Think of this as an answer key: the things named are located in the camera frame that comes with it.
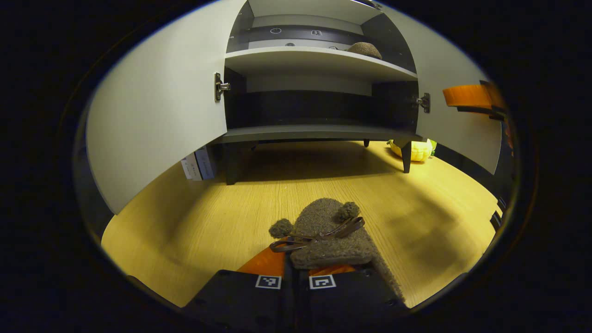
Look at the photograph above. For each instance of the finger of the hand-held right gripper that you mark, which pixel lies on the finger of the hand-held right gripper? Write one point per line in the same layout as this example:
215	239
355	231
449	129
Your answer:
497	95
467	96

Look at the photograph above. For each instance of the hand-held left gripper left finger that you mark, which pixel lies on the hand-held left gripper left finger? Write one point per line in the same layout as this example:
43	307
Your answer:
289	286

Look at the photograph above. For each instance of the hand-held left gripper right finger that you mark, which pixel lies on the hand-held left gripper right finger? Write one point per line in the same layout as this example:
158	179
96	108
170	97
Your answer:
347	296

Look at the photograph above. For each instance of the white shoe cabinet door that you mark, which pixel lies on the white shoe cabinet door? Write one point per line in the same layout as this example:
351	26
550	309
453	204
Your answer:
157	106
458	125

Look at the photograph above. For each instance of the brown fuzzy shoe with bow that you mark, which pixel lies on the brown fuzzy shoe with bow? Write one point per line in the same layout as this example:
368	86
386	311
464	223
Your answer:
365	49
323	222

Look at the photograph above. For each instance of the white and grey shoe cabinet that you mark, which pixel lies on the white and grey shoe cabinet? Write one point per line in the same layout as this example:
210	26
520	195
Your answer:
314	62

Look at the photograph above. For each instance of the yellow round plush toy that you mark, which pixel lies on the yellow round plush toy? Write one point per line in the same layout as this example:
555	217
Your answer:
414	150

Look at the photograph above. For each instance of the white flat box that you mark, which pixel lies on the white flat box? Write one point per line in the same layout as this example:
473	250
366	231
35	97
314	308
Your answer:
188	167
206	163

